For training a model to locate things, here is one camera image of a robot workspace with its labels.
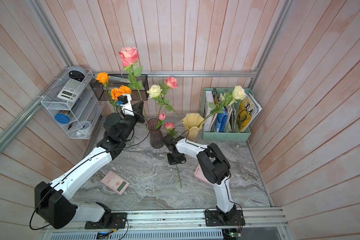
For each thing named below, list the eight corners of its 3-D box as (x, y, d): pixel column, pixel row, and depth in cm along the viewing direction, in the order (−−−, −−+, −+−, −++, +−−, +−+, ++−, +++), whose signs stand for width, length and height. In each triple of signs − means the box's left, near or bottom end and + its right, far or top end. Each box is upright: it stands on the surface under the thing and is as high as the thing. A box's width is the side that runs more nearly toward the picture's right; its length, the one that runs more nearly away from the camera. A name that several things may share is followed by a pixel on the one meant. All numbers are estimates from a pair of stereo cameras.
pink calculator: (101, 182, 88) (99, 181, 86) (111, 170, 93) (110, 169, 91) (120, 196, 83) (119, 195, 82) (130, 183, 88) (129, 182, 86)
